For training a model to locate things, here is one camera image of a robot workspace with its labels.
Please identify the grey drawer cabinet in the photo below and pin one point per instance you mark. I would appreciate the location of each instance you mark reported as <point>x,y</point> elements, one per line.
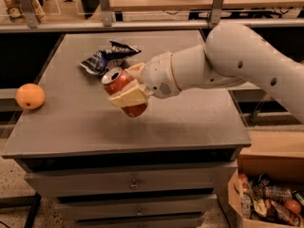
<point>163,169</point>

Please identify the metal railing with posts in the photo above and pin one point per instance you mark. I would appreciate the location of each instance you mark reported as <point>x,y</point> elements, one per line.
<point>69,15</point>

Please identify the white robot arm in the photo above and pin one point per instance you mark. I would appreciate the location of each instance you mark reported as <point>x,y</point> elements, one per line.
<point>231,56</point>

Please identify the cardboard box of snacks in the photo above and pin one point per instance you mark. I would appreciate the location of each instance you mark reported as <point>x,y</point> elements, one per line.
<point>267,192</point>

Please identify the orange fruit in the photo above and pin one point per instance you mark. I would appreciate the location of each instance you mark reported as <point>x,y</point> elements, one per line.
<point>30,96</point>

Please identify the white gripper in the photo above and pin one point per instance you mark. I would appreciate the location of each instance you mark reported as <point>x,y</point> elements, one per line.
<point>157,74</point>

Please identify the colourful snack box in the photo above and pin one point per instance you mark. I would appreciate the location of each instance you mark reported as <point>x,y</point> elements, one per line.
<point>11,11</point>

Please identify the red coke can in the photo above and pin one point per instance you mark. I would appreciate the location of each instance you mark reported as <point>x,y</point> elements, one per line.
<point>116,82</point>

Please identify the crumpled blue chip bag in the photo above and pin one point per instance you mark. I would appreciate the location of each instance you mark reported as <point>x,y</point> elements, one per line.
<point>103,60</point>

